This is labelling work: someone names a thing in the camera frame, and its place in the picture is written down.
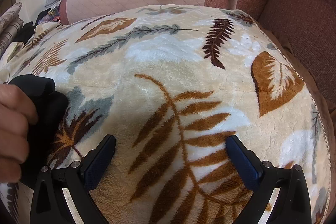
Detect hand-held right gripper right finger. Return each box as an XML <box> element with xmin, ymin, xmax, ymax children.
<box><xmin>225</xmin><ymin>135</ymin><xmax>312</xmax><ymax>224</ymax></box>

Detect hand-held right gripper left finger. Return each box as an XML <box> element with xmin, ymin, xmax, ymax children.
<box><xmin>30</xmin><ymin>135</ymin><xmax>116</xmax><ymax>224</ymax></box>

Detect black pants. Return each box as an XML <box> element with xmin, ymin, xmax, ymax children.
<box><xmin>9</xmin><ymin>75</ymin><xmax>69</xmax><ymax>188</ymax></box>

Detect person's left hand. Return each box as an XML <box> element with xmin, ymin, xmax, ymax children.
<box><xmin>0</xmin><ymin>85</ymin><xmax>39</xmax><ymax>184</ymax></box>

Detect leaf print plush blanket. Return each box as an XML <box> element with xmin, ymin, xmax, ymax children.
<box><xmin>0</xmin><ymin>4</ymin><xmax>332</xmax><ymax>224</ymax></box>

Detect cream sprig print pillow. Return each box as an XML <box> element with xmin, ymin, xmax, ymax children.
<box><xmin>7</xmin><ymin>42</ymin><xmax>25</xmax><ymax>62</ymax></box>

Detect black cloth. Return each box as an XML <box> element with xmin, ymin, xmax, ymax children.
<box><xmin>16</xmin><ymin>21</ymin><xmax>36</xmax><ymax>43</ymax></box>

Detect colourful packet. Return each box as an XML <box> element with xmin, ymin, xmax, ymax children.
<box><xmin>47</xmin><ymin>7</ymin><xmax>62</xmax><ymax>21</ymax></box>

